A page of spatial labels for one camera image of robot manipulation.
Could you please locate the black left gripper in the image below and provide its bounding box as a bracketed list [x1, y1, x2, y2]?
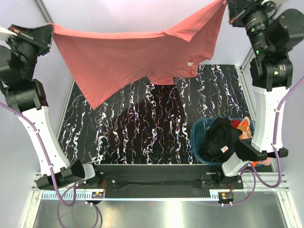
[3, 23, 52, 79]

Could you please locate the salmon pink t-shirt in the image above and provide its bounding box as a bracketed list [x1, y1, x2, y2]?
[53, 0, 227, 109]

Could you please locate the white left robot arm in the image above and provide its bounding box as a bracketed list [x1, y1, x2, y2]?
[0, 25, 103, 190]

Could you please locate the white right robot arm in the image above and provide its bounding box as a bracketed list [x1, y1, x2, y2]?
[215, 0, 304, 188]

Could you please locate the patterned red yellow garment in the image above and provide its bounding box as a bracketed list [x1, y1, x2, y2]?
[231, 116, 253, 140]

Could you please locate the black t-shirt in basket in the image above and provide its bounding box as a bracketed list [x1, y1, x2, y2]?
[198, 118, 242, 163]

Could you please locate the teal plastic laundry basket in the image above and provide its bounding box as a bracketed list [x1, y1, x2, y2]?
[190, 118, 255, 166]

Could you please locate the pale pink garment in basket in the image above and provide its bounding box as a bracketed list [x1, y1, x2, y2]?
[260, 158, 273, 166]

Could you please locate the orange garment in basket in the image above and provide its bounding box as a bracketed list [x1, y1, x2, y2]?
[252, 161, 258, 167]

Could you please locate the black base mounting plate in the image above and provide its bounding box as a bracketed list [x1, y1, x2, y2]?
[75, 163, 243, 190]

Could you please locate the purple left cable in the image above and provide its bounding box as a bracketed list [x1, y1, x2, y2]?
[0, 102, 103, 228]

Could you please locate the aluminium frame rail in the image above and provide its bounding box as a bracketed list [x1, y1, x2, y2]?
[30, 172, 290, 192]

